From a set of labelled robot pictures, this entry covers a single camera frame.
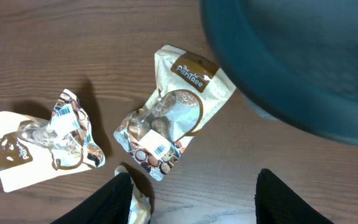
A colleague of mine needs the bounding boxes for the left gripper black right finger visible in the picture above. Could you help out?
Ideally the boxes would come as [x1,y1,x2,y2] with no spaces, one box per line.
[255,169,333,224]

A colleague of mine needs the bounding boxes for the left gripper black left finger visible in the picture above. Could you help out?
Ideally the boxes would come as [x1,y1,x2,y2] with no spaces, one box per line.
[52,172,133,224]

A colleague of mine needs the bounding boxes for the beige crumpled pouch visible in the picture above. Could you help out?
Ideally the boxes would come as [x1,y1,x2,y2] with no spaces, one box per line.
[114,165,151,224]

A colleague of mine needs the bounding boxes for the Pantree mushroom pouch far left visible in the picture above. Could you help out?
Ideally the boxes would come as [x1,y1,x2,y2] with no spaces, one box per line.
[0,89,106,192]

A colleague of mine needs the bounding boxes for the Pantree mushroom pouch near basket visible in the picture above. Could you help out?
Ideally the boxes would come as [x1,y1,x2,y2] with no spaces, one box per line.
[114,45,236,181]

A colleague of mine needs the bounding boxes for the grey plastic basket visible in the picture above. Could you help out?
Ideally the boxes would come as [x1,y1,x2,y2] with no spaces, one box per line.
[200,0,358,145]

